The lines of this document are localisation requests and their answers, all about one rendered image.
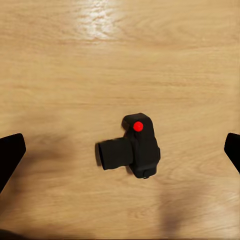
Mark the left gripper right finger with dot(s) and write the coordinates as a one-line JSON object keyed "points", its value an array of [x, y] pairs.
{"points": [[232, 149]]}

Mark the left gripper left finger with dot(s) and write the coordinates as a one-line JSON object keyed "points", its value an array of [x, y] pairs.
{"points": [[12, 150]]}

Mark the digital camera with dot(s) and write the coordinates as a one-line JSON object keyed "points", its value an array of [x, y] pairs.
{"points": [[139, 149]]}

